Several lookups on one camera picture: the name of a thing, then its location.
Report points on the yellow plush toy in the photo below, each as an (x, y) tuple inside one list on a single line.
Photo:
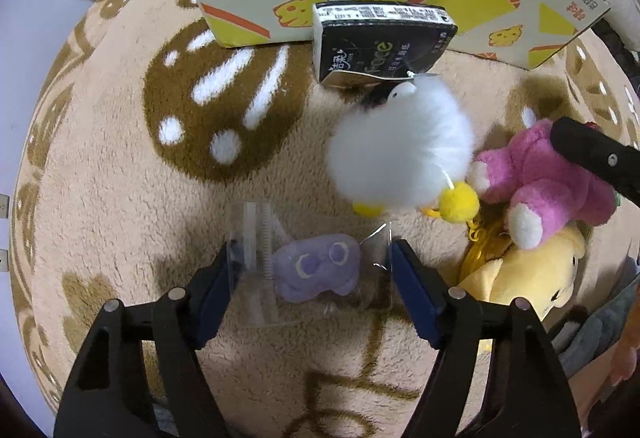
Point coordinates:
[(525, 268)]

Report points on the purple plush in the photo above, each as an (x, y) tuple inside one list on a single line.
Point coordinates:
[(315, 268)]

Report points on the beige patterned round rug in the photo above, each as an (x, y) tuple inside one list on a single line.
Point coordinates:
[(200, 143)]

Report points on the black tissue pack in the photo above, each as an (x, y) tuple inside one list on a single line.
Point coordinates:
[(372, 43)]

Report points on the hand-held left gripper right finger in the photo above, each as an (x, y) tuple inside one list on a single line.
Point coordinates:
[(417, 290)]

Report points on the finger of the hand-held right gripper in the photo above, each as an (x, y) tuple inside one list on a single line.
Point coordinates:
[(597, 153)]

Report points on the white fluffy duck plush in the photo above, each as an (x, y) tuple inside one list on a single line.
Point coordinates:
[(400, 153)]

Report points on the grey plush toy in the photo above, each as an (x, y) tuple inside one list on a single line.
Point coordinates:
[(595, 328)]

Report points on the pink bear plush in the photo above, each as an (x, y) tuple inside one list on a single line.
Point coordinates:
[(540, 178)]

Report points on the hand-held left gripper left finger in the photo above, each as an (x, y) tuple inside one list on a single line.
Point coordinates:
[(212, 294)]

